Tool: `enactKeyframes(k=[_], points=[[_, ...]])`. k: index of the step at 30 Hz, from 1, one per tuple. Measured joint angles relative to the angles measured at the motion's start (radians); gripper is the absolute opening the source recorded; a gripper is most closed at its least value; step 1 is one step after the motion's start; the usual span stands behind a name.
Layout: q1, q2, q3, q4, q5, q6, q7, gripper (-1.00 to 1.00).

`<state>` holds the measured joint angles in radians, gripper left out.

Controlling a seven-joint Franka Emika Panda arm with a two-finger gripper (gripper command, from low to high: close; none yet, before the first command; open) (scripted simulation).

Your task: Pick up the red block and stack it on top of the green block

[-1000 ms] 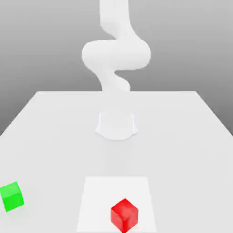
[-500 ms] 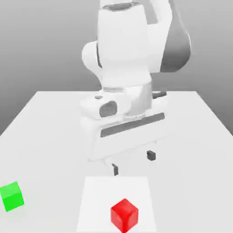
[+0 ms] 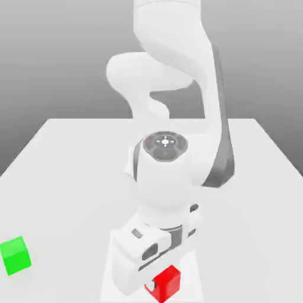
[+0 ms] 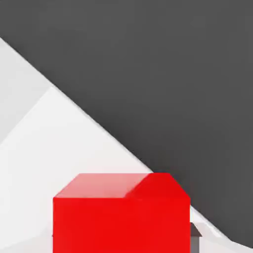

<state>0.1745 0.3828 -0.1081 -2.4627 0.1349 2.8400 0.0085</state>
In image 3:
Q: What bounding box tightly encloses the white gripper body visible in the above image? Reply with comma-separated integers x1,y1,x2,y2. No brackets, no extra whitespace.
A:
112,236,198,296

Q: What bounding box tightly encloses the small red cube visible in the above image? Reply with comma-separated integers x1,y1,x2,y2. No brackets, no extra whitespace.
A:
144,265,181,303

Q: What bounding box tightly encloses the small green cube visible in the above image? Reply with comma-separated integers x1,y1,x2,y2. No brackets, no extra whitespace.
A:
0,236,32,276

